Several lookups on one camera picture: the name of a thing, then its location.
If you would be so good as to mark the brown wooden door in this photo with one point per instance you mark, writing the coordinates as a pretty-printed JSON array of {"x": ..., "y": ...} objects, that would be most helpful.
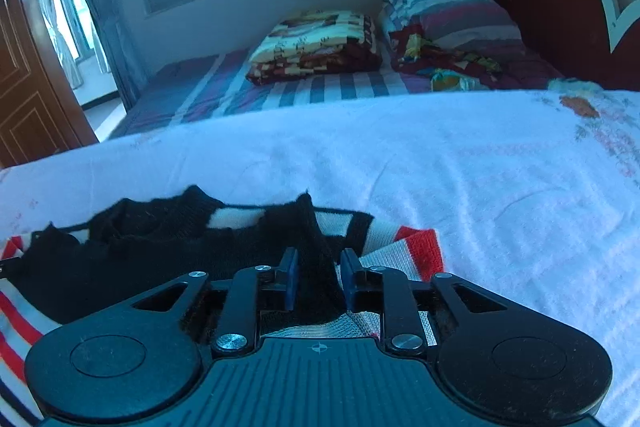
[{"x": 30, "y": 107}]

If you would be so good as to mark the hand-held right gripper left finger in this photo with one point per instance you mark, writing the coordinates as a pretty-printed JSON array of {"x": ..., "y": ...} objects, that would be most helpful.
[{"x": 289, "y": 282}]

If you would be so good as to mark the bed with striped sheet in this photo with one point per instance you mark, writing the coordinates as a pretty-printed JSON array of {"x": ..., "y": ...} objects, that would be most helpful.
[{"x": 200, "y": 92}]

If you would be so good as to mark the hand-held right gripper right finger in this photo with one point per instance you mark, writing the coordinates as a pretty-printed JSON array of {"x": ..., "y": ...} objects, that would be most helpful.
[{"x": 351, "y": 282}]

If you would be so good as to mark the grey blue curtain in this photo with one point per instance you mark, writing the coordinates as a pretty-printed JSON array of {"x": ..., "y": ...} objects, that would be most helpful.
[{"x": 100, "y": 7}]

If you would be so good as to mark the folded cream printed blanket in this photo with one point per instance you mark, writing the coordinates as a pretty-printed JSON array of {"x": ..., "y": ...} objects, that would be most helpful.
[{"x": 310, "y": 42}]

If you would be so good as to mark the striped pillow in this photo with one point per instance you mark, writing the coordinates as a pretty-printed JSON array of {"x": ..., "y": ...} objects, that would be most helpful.
[{"x": 450, "y": 7}]

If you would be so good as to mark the striped knit sweater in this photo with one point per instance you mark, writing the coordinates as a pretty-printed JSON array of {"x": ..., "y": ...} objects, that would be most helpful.
[{"x": 150, "y": 252}]

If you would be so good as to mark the white sheer curtain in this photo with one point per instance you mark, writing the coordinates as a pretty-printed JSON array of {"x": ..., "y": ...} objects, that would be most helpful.
[{"x": 60, "y": 32}]

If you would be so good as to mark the red cartoon print quilt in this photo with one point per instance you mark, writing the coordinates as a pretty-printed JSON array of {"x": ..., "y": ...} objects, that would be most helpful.
[{"x": 425, "y": 52}]

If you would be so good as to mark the floral bed sheet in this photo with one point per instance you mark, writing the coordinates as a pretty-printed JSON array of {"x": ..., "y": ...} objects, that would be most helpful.
[{"x": 450, "y": 167}]

